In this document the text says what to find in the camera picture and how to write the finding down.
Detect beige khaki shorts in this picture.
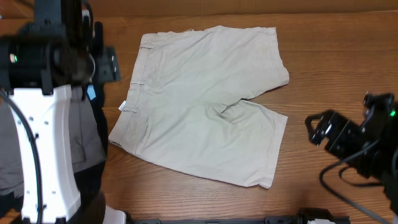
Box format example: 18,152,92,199
109,26,289,188

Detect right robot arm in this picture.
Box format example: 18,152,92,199
304,93,397,223

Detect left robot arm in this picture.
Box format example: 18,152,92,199
1,1,128,223

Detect grey folded garment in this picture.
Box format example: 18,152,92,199
1,88,106,198

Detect black garment with blue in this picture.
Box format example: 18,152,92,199
1,83,107,217

